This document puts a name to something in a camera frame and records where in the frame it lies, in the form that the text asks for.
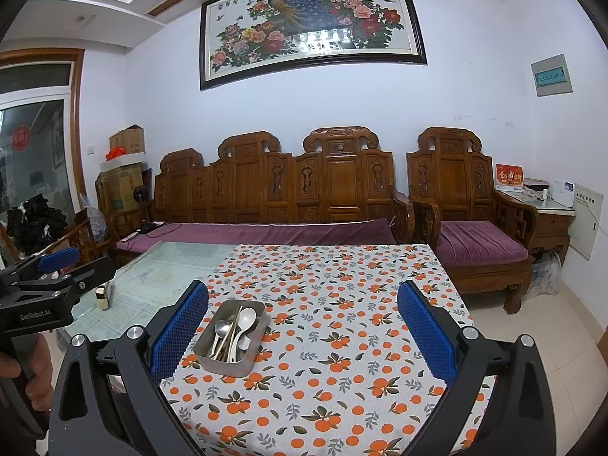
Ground grey wall distribution box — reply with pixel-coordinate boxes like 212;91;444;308
530;53;573;98

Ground person's left hand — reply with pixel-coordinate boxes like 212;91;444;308
0;335;54;412

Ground red gift box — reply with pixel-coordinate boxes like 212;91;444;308
495;164;524;193

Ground carved wooden sofa bench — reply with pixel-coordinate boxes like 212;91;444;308
152;126;416;248

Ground framed peacock flower painting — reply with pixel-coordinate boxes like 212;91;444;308
199;0;428;92

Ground wooden side table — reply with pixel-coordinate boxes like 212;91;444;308
515;195;575;267

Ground metal spoon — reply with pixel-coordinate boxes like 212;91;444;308
210;320;231;359

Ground square purple seat cushion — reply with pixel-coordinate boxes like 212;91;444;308
436;221;530;267

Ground wooden chopstick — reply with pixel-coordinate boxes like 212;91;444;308
214;305;244;361
212;311;241;362

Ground white desk device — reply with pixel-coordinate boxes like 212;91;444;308
552;178;576;209

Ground rectangular metal tray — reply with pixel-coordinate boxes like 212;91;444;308
193;299;267;378

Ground cream wall electrical panel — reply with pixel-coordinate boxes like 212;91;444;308
567;195;597;261

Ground small cardboard box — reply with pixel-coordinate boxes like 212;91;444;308
109;125;146;155

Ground white flat box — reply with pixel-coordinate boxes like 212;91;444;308
100;152;146;169

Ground wooden side chair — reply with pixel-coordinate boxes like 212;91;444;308
71;214;119;267

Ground clear plastic bag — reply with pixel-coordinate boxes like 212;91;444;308
526;251;562;298

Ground white plastic spoon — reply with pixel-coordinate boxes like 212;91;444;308
227;307;258;363
230;332;252;364

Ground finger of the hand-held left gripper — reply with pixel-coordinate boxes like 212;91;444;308
0;246;81;286
9;255;116;317

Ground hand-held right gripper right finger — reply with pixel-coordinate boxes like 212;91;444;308
396;280;559;456

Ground carved wooden armchair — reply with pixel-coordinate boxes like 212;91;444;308
406;127;540;314

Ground orange print tablecloth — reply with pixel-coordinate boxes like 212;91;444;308
159;243;490;456

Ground small black fan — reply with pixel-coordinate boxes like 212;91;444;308
133;184;151;224

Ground wooden door frame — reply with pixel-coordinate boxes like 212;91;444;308
0;47;86;267

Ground long purple seat cushion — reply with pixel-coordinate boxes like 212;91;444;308
116;218;397;255

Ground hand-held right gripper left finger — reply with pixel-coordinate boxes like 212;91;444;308
50;279;210;456

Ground red round paper decoration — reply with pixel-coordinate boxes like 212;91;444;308
10;124;32;152

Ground pile of black clothes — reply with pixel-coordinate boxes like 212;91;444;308
6;194;70;253

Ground large cardboard box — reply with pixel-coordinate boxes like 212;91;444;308
97;164;153;233

